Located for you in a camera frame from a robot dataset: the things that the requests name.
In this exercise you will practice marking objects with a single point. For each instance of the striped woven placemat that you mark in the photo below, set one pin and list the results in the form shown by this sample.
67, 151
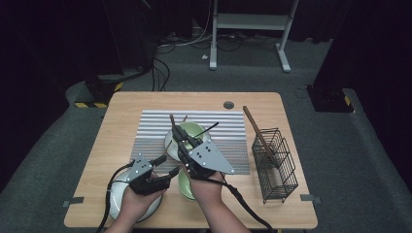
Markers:
155, 129

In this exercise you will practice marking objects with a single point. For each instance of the white floor plug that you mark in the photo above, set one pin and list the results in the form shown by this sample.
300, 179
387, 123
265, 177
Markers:
204, 57

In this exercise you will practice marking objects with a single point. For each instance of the black stand base striped tape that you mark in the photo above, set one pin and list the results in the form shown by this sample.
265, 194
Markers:
100, 90
327, 100

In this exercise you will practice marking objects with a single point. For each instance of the person's left hand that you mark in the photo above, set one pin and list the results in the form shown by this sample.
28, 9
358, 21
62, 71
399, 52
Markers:
139, 205

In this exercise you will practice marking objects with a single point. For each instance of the desk with white frame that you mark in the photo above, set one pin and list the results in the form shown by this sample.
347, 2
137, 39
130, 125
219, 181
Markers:
252, 21

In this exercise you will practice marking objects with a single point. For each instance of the grey tape strip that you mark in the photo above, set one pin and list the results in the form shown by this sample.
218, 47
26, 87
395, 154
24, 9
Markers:
74, 202
310, 198

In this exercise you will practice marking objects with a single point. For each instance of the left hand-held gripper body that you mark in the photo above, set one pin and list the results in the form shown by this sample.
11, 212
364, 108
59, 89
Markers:
141, 168

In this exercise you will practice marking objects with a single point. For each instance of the white plate dark rim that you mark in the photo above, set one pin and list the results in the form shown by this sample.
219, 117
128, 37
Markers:
116, 200

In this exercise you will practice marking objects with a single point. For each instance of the black cabinet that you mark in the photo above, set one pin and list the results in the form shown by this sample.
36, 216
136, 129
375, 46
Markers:
129, 32

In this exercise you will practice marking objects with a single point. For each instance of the thin black utensil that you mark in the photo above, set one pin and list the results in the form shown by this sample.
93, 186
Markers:
207, 129

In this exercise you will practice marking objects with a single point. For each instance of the person's right hand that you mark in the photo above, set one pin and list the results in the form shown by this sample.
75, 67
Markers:
207, 192

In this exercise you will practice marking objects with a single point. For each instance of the grey table grommet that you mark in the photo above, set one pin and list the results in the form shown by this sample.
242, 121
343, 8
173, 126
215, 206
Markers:
228, 105

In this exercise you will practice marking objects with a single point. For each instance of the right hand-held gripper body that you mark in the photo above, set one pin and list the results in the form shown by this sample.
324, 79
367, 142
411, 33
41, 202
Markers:
207, 158

